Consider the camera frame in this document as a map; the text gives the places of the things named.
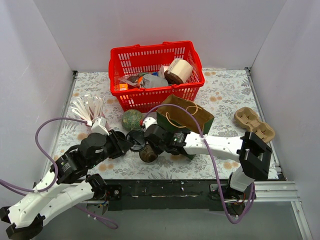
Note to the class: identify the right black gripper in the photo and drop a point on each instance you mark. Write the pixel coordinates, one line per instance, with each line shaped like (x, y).
(152, 135)

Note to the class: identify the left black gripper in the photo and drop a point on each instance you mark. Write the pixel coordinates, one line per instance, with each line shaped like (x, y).
(116, 144)

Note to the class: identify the black cup lid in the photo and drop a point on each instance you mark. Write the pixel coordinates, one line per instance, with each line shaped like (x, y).
(136, 137)

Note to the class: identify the green paper bag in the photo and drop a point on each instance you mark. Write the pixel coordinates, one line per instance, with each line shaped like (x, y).
(181, 114)

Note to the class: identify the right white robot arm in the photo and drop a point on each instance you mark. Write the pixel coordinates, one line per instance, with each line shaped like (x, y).
(253, 155)

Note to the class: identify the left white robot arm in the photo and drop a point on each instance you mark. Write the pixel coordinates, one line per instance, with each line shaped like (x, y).
(65, 185)

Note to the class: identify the dark coffee cup left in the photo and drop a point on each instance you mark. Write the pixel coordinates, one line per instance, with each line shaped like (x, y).
(147, 155)

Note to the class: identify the green round melon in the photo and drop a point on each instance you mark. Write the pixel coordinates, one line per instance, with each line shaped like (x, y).
(131, 119)

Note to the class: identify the pink cup of straws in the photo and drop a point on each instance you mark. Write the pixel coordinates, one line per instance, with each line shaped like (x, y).
(89, 108)

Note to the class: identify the orange small box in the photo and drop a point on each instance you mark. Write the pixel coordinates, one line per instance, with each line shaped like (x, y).
(123, 87)

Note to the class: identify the floral table mat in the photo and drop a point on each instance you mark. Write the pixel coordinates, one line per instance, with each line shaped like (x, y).
(224, 92)

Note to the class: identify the grey plastic pouch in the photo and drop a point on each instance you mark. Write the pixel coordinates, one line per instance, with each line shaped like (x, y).
(152, 81)

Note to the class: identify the red plastic shopping basket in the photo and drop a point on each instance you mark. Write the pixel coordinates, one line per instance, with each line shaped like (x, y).
(129, 63)

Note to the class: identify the beige and brown roll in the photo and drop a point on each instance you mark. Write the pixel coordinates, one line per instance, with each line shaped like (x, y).
(178, 72)

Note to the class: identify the pink small roll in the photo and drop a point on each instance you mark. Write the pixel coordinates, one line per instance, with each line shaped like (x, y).
(162, 70)

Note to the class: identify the brown cardboard cup carrier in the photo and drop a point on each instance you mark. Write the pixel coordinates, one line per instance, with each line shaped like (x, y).
(248, 119)

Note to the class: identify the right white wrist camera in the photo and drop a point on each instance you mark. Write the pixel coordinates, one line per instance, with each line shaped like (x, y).
(147, 122)

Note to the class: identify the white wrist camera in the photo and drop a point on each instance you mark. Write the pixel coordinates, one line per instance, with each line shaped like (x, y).
(147, 122)
(98, 125)

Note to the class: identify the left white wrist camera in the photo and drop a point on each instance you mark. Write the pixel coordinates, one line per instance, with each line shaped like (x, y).
(98, 125)

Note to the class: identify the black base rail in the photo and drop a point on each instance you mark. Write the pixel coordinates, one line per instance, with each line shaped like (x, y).
(162, 194)

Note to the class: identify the aluminium frame rail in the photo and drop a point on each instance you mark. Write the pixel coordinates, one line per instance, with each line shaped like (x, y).
(276, 191)

